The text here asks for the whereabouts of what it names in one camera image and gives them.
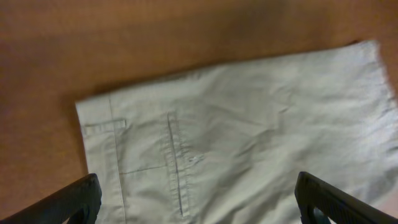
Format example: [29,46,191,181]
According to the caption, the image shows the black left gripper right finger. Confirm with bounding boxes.
[295,172,397,224]

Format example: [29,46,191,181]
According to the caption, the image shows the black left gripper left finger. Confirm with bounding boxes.
[1,174,102,224]

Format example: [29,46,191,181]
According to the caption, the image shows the khaki green shorts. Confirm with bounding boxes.
[76,40,397,223]

